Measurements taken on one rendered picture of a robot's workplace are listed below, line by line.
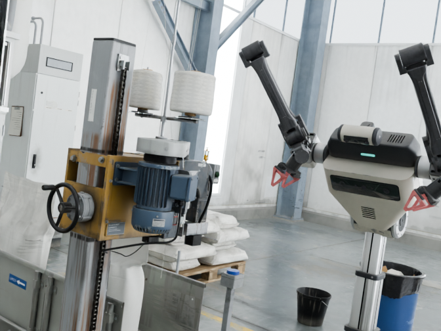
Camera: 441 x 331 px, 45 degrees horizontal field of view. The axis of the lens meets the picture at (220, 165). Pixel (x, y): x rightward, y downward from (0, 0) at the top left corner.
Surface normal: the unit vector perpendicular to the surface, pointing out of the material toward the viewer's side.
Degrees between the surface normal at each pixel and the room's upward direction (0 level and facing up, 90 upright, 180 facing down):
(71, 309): 90
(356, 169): 40
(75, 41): 90
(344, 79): 90
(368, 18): 90
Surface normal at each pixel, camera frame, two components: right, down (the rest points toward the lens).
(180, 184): -0.22, 0.02
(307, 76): -0.60, -0.04
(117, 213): 0.79, 0.14
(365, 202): -0.55, 0.61
